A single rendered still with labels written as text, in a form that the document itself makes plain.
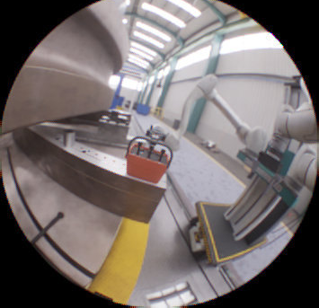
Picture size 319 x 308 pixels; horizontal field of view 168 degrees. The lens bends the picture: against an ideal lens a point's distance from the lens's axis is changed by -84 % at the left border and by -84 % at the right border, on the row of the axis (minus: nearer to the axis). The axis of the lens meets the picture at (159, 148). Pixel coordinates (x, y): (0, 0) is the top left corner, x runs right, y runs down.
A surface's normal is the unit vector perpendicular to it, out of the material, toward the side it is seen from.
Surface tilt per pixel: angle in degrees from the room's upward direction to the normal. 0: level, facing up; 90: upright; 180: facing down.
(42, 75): 90
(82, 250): 0
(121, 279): 0
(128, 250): 0
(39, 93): 90
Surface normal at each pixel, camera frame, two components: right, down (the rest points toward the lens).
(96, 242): 0.31, -0.89
